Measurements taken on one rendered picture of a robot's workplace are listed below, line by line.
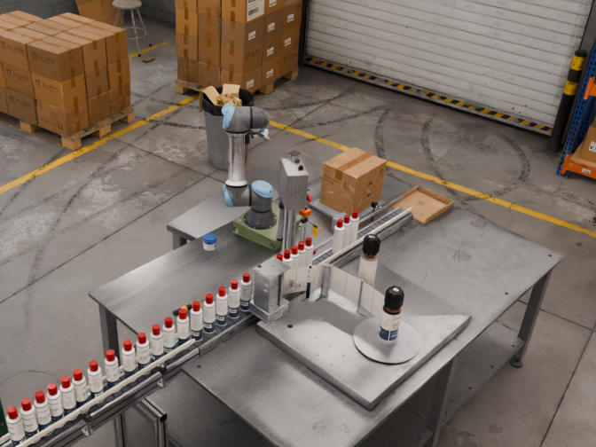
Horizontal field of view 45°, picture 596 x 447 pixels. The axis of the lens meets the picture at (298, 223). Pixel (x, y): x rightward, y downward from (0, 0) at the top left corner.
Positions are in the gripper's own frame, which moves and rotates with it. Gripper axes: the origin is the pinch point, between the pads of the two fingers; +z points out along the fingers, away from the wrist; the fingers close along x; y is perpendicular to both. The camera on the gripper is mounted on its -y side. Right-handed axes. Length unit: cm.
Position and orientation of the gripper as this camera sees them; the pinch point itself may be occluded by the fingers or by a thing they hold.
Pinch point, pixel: (262, 139)
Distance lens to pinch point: 444.6
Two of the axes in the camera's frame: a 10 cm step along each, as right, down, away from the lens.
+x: -7.3, -1.6, 6.7
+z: 5.8, 3.8, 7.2
